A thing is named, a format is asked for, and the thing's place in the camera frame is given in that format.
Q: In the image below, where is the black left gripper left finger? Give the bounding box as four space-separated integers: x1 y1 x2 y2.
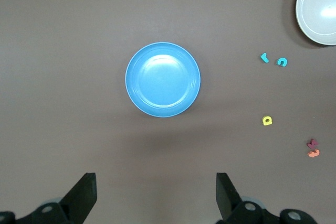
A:
0 172 98 224

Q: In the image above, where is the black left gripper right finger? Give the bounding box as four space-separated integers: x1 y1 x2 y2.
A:
216 172 316 224

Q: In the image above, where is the maroon foam letter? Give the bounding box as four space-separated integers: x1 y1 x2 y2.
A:
306 138 320 149

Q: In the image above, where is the blue plate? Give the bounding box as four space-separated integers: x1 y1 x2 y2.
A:
124 41 202 118

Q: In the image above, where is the brown table cover sheet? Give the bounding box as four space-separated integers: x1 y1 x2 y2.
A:
0 0 336 224

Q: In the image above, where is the off-white plate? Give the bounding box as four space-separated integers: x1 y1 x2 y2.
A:
295 0 336 46

